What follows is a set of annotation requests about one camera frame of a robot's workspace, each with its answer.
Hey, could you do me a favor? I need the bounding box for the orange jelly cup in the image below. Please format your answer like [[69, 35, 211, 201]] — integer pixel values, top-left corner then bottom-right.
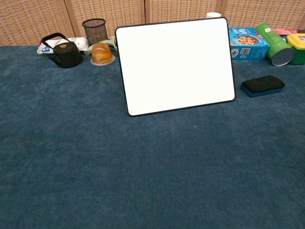
[[90, 42, 116, 66]]

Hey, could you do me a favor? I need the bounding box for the black cast iron teapot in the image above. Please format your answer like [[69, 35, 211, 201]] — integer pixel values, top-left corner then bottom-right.
[[41, 32, 84, 69]]

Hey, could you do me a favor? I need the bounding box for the woven bamboo folding screen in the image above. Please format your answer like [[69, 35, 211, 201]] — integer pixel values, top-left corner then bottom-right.
[[0, 0, 305, 47]]

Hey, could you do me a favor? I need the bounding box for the blue cookie box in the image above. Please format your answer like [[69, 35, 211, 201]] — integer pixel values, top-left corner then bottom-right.
[[228, 27, 271, 61]]

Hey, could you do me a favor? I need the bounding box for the green chips can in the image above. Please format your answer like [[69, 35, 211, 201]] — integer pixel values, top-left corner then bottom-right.
[[254, 22, 295, 67]]

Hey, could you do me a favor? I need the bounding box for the black rectangular object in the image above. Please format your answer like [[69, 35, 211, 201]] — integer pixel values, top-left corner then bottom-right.
[[240, 75, 286, 98]]

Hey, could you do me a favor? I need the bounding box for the white rectangular board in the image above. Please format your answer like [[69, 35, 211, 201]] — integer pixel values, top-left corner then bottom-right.
[[114, 17, 236, 117]]

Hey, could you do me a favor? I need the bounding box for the black mesh pen holder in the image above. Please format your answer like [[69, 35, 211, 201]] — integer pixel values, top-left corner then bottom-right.
[[81, 18, 109, 46]]

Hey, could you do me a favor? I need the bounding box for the white plastic snack bag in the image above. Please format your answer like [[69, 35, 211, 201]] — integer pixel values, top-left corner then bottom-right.
[[36, 37, 89, 54]]

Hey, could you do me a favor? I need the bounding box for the pink and blue biscuit box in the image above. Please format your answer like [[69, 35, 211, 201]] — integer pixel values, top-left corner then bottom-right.
[[273, 28, 299, 36]]

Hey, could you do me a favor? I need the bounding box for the blue table cloth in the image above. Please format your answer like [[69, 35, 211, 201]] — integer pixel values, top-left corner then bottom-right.
[[0, 45, 305, 229]]

